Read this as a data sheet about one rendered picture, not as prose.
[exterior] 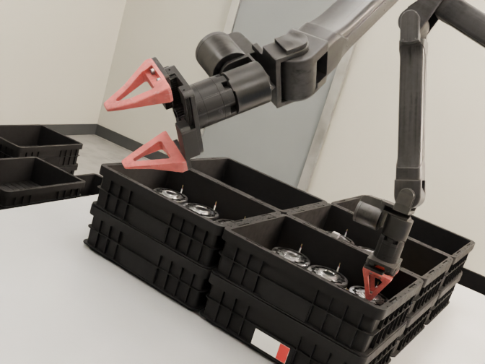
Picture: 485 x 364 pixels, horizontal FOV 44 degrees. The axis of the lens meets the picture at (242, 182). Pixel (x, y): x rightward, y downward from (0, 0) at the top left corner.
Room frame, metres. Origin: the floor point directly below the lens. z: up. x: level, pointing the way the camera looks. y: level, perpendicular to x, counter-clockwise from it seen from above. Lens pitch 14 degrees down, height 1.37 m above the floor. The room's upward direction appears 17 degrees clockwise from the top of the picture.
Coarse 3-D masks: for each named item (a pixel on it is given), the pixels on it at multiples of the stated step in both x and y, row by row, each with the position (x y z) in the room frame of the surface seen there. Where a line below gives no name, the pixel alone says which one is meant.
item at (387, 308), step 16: (240, 224) 1.35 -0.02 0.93; (256, 224) 1.40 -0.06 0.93; (304, 224) 1.51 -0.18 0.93; (240, 240) 1.26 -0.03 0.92; (336, 240) 1.46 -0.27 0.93; (256, 256) 1.24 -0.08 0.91; (272, 256) 1.22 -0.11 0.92; (288, 272) 1.20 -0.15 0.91; (304, 272) 1.18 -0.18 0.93; (400, 272) 1.37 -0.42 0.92; (320, 288) 1.16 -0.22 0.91; (336, 288) 1.15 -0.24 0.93; (416, 288) 1.30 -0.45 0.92; (352, 304) 1.13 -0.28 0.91; (368, 304) 1.11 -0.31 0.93; (384, 304) 1.13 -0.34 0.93; (400, 304) 1.20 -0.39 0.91
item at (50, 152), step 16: (0, 128) 2.73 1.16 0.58; (16, 128) 2.81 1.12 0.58; (32, 128) 2.91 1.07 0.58; (48, 128) 2.94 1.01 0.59; (0, 144) 2.54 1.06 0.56; (16, 144) 2.51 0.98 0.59; (32, 144) 2.93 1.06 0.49; (48, 144) 2.92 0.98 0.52; (64, 144) 2.74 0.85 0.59; (80, 144) 2.82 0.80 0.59; (48, 160) 2.66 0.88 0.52; (64, 160) 2.75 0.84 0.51
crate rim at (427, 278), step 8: (312, 208) 1.68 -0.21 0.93; (320, 208) 1.72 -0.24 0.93; (336, 208) 1.78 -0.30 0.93; (344, 240) 1.47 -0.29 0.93; (408, 240) 1.67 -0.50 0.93; (360, 248) 1.44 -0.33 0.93; (432, 248) 1.65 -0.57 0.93; (448, 256) 1.62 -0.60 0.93; (440, 264) 1.52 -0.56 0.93; (448, 264) 1.56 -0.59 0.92; (432, 272) 1.43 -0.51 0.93; (440, 272) 1.50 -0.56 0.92; (424, 280) 1.37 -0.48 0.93; (432, 280) 1.44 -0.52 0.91
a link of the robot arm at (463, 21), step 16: (432, 0) 1.38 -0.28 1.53; (448, 0) 1.38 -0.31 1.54; (464, 0) 1.39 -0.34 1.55; (400, 16) 1.40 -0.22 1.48; (432, 16) 1.45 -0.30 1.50; (448, 16) 1.38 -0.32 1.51; (464, 16) 1.37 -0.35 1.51; (480, 16) 1.35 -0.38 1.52; (464, 32) 1.37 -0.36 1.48; (480, 32) 1.35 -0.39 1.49
